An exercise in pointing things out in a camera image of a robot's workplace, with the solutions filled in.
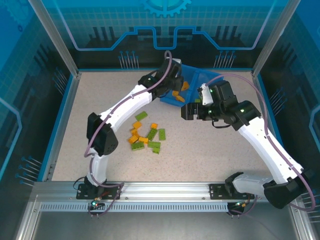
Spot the cable connector with orange plug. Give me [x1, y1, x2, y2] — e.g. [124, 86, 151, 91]
[233, 199, 251, 210]

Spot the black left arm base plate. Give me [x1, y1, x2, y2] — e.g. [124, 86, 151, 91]
[76, 183, 123, 200]

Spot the aluminium mounting rail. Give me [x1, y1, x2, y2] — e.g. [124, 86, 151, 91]
[32, 181, 298, 204]

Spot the blue two-compartment plastic bin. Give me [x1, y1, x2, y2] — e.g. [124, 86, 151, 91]
[159, 64, 225, 108]

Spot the aluminium frame post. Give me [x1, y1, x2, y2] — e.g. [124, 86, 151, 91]
[250, 0, 303, 78]
[28, 0, 83, 78]

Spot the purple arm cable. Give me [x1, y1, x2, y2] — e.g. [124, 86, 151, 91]
[203, 73, 316, 219]
[83, 50, 174, 219]

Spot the cable connector with green LED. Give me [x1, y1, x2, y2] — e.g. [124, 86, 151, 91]
[90, 197, 106, 210]

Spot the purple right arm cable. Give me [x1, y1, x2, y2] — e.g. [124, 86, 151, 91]
[203, 73, 316, 219]

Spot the slotted aluminium cable duct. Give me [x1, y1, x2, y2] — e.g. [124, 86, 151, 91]
[39, 202, 235, 213]

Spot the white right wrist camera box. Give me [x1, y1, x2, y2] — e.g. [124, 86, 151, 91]
[197, 83, 215, 106]

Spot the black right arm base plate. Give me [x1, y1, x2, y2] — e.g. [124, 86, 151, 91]
[208, 183, 256, 200]

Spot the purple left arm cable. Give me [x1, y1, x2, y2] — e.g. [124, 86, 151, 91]
[83, 50, 174, 219]

